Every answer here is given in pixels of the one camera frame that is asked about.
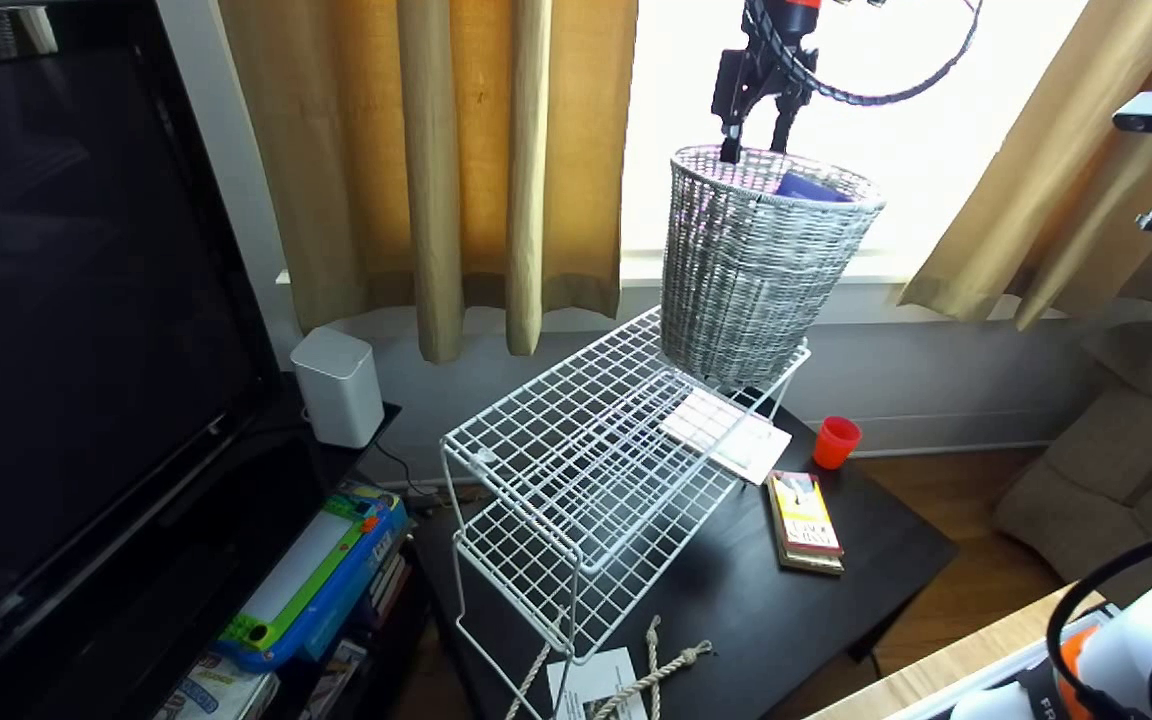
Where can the wooden board edge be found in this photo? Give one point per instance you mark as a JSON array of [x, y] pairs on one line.
[[948, 662]]

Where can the yellow and black book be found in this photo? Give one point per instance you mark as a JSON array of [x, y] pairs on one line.
[[805, 522]]

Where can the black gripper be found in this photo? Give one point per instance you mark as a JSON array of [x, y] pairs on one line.
[[767, 75]]

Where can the beige armchair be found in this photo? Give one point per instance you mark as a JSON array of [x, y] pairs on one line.
[[1121, 454]]

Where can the red plastic cup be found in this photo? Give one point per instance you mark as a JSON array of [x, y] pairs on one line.
[[839, 440]]

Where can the black flat screen television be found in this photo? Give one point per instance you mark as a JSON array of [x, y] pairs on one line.
[[80, 307]]

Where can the black television stand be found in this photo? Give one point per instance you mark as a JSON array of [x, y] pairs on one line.
[[338, 664]]

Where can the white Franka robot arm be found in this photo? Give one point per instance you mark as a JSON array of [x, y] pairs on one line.
[[1139, 652]]

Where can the white speaker box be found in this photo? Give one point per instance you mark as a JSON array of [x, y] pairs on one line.
[[338, 384]]

